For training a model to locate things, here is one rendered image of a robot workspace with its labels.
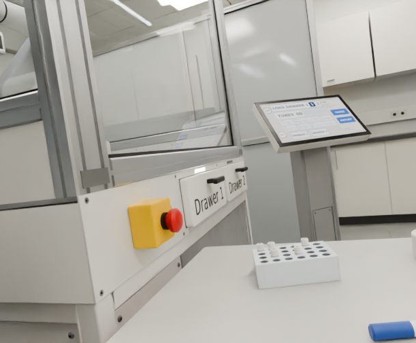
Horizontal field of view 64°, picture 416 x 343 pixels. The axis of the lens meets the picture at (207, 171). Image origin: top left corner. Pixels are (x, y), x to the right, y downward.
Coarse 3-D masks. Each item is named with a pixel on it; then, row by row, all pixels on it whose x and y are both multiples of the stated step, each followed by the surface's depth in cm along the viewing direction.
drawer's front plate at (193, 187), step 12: (180, 180) 74; (192, 180) 77; (204, 180) 84; (192, 192) 76; (204, 192) 84; (216, 192) 92; (192, 204) 75; (216, 204) 91; (192, 216) 74; (204, 216) 81
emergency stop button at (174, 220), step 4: (172, 208) 54; (176, 208) 55; (168, 212) 54; (172, 212) 53; (176, 212) 54; (180, 212) 55; (168, 216) 53; (172, 216) 53; (176, 216) 53; (180, 216) 55; (168, 220) 53; (172, 220) 53; (176, 220) 53; (180, 220) 55; (168, 224) 53; (172, 224) 53; (176, 224) 53; (180, 224) 54; (172, 228) 53; (176, 228) 53; (180, 228) 55; (172, 232) 54; (176, 232) 54
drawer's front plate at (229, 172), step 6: (240, 162) 125; (222, 168) 103; (228, 168) 108; (234, 168) 115; (228, 174) 107; (234, 174) 114; (240, 174) 123; (228, 180) 106; (234, 180) 113; (240, 180) 122; (228, 186) 105; (246, 186) 131; (228, 192) 104; (234, 192) 112; (240, 192) 120; (228, 198) 104
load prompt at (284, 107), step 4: (276, 104) 168; (280, 104) 169; (284, 104) 169; (288, 104) 170; (292, 104) 170; (296, 104) 170; (300, 104) 171; (304, 104) 172; (308, 104) 172; (312, 104) 172; (316, 104) 173; (320, 104) 173; (272, 108) 166; (276, 108) 166; (280, 108) 166; (284, 108) 167; (288, 108) 167; (292, 108) 168; (296, 108) 168; (300, 108) 169; (304, 108) 169
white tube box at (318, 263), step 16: (256, 256) 55; (288, 256) 52; (304, 256) 51; (320, 256) 50; (336, 256) 50; (256, 272) 51; (272, 272) 50; (288, 272) 50; (304, 272) 50; (320, 272) 50; (336, 272) 50
